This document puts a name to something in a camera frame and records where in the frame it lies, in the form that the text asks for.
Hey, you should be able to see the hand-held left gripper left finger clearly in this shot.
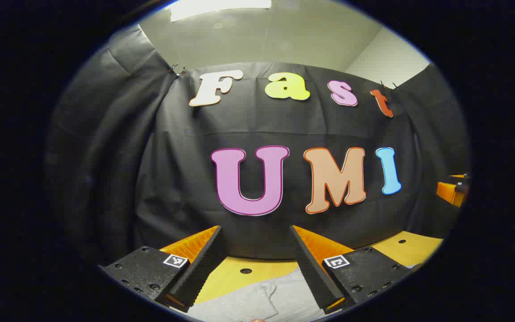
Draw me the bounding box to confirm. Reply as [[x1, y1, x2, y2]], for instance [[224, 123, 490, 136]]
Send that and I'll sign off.
[[99, 226, 223, 313]]

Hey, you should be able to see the black backdrop cloth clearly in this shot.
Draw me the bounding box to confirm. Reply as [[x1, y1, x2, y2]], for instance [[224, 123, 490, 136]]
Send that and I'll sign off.
[[45, 25, 472, 269]]

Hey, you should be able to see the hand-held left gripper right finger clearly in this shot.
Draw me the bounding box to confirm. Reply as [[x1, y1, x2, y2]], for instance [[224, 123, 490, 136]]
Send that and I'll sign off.
[[289, 225, 415, 315]]

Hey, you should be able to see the grey sweatshirt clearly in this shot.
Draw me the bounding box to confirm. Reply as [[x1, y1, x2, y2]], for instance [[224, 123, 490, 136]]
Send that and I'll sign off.
[[186, 266, 329, 322]]

